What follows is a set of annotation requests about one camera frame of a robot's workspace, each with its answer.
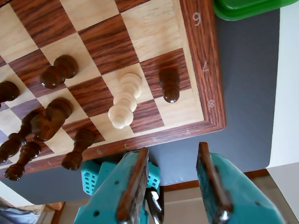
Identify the light wooden queen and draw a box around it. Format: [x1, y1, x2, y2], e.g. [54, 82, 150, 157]
[107, 72, 143, 130]

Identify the green plastic container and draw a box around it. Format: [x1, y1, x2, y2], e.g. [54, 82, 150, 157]
[212, 0, 299, 22]

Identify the grey table mat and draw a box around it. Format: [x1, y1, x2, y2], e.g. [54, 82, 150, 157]
[0, 9, 281, 206]

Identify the dark wooden rook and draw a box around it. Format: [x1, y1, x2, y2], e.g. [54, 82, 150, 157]
[61, 127, 97, 171]
[4, 140, 42, 182]

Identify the wooden chessboard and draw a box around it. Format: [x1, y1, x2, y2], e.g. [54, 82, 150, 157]
[0, 0, 227, 180]

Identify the blue grey fabric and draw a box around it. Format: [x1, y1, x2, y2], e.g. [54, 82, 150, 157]
[0, 203, 42, 224]

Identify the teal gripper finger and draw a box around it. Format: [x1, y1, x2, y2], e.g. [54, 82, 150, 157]
[196, 141, 289, 224]
[73, 147, 150, 224]

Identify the metal table clamp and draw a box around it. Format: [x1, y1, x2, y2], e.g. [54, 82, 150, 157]
[145, 188, 164, 224]

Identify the dark wooden pawn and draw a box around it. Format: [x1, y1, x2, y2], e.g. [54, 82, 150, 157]
[158, 62, 181, 104]
[39, 55, 79, 90]
[0, 81, 20, 104]

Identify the dark wooden knight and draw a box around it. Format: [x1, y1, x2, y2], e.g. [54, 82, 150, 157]
[29, 97, 74, 142]

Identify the dark wooden queen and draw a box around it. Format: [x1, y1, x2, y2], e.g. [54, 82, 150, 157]
[0, 109, 45, 164]

